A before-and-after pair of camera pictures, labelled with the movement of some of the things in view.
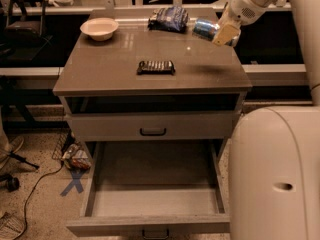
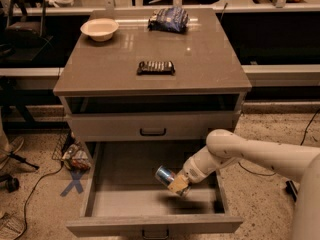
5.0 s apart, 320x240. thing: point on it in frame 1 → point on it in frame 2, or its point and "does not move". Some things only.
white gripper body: [240, 8] → [194, 171]
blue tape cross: [76, 174] does not move
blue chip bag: [174, 19] does not move
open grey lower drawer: [152, 188] does not move
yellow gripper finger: [225, 33] → [178, 184]
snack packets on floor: [76, 158] does not move
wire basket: [59, 151] does not move
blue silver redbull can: [205, 28] → [164, 175]
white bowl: [101, 28] does not move
